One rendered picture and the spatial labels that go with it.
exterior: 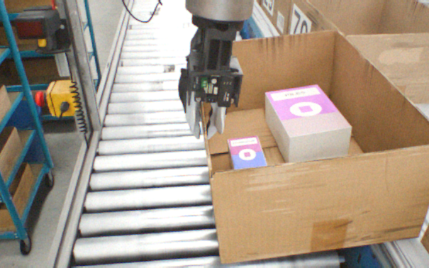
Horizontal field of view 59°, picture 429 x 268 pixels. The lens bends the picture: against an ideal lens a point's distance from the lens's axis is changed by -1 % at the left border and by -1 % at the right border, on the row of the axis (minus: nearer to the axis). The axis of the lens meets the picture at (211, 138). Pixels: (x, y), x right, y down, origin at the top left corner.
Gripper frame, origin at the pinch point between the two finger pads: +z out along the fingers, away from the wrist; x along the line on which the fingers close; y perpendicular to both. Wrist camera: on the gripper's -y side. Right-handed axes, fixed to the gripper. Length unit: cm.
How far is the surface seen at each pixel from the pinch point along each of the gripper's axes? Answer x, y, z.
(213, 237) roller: 3.7, 4.6, 21.6
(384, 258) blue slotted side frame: 25.2, 21.2, 7.1
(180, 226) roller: -2.3, -0.3, 24.0
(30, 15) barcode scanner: -33.6, -26.6, -8.5
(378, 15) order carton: 58, -57, -6
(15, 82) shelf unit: -88, -152, 72
